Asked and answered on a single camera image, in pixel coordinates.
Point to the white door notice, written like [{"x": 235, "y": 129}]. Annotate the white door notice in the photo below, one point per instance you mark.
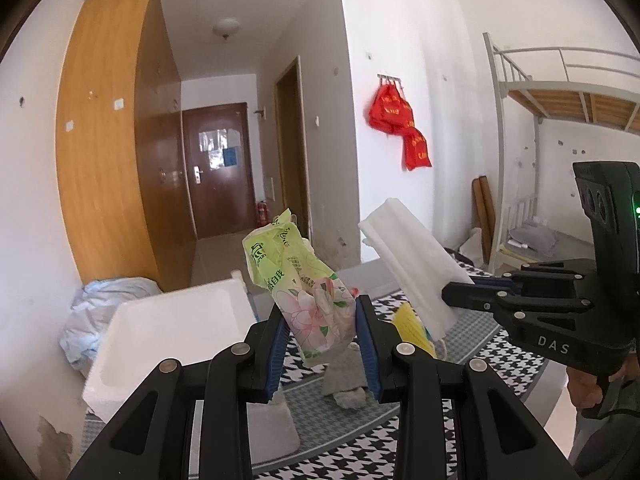
[{"x": 212, "y": 141}]

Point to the pale blue bedding bundle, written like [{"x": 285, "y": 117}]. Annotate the pale blue bedding bundle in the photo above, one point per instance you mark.
[{"x": 95, "y": 315}]

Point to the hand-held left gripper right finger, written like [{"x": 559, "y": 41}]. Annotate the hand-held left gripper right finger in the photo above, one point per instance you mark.
[{"x": 367, "y": 355}]

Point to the green floral tissue packet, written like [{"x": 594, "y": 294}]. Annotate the green floral tissue packet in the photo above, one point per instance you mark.
[{"x": 300, "y": 290}]

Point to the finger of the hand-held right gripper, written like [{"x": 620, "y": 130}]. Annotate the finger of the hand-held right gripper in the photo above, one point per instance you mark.
[
  {"x": 475, "y": 297},
  {"x": 550, "y": 272}
]

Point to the red hanging bags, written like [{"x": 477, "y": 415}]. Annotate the red hanging bags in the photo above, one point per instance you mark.
[{"x": 400, "y": 120}]

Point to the wooden wardrobe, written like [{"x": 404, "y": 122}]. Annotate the wooden wardrobe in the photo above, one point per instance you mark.
[{"x": 100, "y": 160}]

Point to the dark brown entrance door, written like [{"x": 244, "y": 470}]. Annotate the dark brown entrance door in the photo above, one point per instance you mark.
[{"x": 220, "y": 200}]

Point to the wooden side door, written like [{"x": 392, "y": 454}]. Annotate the wooden side door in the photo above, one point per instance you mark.
[{"x": 292, "y": 160}]

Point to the wall hook rack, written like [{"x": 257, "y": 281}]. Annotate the wall hook rack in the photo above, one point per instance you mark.
[{"x": 390, "y": 79}]

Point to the person's right forearm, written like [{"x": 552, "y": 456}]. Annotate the person's right forearm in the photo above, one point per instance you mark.
[{"x": 595, "y": 440}]

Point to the houndstooth table mat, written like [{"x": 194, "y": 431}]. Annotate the houndstooth table mat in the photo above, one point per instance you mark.
[{"x": 340, "y": 440}]

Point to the grey pillow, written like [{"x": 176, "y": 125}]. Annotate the grey pillow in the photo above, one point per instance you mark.
[{"x": 532, "y": 237}]

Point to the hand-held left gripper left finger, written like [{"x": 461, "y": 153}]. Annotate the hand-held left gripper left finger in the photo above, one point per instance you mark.
[{"x": 272, "y": 355}]

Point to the person's right hand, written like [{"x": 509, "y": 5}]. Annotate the person's right hand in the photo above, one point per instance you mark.
[{"x": 582, "y": 385}]

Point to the white bunk bed frame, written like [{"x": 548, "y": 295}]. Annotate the white bunk bed frame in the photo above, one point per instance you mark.
[{"x": 550, "y": 100}]

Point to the grey cloth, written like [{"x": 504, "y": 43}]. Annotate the grey cloth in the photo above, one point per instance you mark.
[{"x": 340, "y": 380}]

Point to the ceiling lamp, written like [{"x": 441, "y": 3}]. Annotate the ceiling lamp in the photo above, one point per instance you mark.
[{"x": 226, "y": 27}]

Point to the wooden planks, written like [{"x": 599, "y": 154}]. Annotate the wooden planks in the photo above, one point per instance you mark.
[{"x": 482, "y": 210}]

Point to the white foam box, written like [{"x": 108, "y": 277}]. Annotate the white foam box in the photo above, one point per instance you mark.
[{"x": 165, "y": 325}]

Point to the blue door notice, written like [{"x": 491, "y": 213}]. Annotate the blue door notice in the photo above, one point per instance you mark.
[{"x": 231, "y": 156}]

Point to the yellow packet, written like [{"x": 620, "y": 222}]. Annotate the yellow packet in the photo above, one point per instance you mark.
[{"x": 412, "y": 327}]

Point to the pale grey pad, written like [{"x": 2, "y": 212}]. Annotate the pale grey pad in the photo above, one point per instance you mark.
[{"x": 272, "y": 435}]

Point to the red fire extinguisher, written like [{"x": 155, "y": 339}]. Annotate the red fire extinguisher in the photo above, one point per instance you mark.
[{"x": 261, "y": 215}]

